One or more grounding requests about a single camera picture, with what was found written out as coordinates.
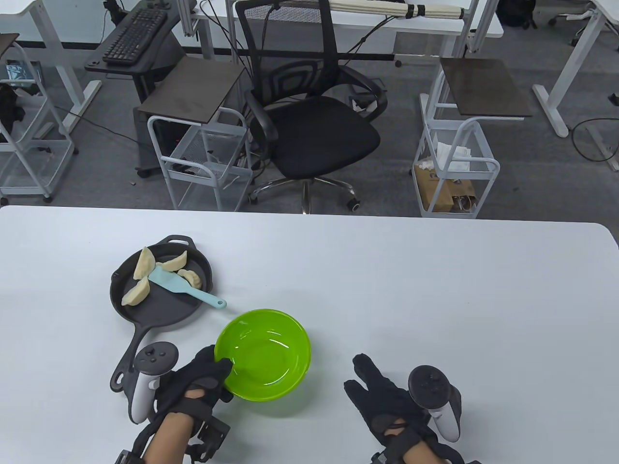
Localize black and white right controller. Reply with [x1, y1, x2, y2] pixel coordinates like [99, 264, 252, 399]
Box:
[409, 365, 463, 443]

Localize black keyboard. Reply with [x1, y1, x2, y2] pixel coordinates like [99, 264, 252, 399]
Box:
[102, 7, 168, 66]

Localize pale cream dumpling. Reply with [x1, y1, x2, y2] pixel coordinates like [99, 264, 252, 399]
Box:
[155, 251, 189, 273]
[120, 277, 152, 307]
[177, 268, 203, 291]
[133, 246, 156, 281]

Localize dark keyboard stand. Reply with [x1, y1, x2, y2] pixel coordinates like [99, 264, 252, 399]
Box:
[84, 0, 190, 104]

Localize person's right forearm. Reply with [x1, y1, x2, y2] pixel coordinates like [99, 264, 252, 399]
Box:
[370, 433, 479, 464]

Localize brown paper bag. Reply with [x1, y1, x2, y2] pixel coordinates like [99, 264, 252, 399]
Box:
[414, 163, 478, 213]

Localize black mesh office chair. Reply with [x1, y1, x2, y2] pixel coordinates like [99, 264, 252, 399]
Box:
[234, 0, 388, 215]

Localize white cart with dark top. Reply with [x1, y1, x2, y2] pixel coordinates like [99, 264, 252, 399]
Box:
[134, 57, 255, 212]
[413, 57, 533, 219]
[0, 33, 79, 203]

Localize black computer tower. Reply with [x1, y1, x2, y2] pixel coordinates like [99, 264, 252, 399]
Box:
[134, 107, 204, 178]

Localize white paper sheets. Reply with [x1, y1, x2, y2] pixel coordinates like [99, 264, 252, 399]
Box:
[435, 143, 472, 171]

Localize green plastic bowl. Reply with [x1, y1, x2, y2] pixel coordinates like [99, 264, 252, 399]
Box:
[214, 309, 312, 403]

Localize white desk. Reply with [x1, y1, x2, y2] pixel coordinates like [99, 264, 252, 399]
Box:
[0, 0, 103, 138]
[532, 0, 619, 138]
[177, 0, 504, 61]

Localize person's left hand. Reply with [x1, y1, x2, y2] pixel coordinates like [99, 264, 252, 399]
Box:
[155, 344, 235, 419]

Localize black backpack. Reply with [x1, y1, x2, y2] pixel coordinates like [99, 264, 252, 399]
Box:
[496, 0, 538, 29]

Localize black cast iron frying pan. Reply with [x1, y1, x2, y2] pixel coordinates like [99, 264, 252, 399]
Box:
[109, 234, 214, 393]

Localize light blue dessert spatula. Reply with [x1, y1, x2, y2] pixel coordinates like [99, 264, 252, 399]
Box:
[147, 265, 227, 310]

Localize black and white left controller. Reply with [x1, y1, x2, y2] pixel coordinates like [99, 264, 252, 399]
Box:
[127, 341, 179, 425]

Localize black and white controller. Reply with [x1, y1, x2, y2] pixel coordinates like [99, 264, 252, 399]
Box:
[127, 341, 179, 425]
[409, 365, 463, 443]

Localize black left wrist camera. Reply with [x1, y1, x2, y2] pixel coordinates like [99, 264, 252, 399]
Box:
[186, 417, 231, 464]

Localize person's right hand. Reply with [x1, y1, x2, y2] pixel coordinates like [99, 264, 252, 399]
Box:
[344, 353, 438, 443]

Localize silver foil packet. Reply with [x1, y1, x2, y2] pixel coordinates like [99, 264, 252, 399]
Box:
[5, 60, 42, 95]

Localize person's left forearm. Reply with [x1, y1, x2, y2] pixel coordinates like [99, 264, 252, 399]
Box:
[128, 411, 213, 464]

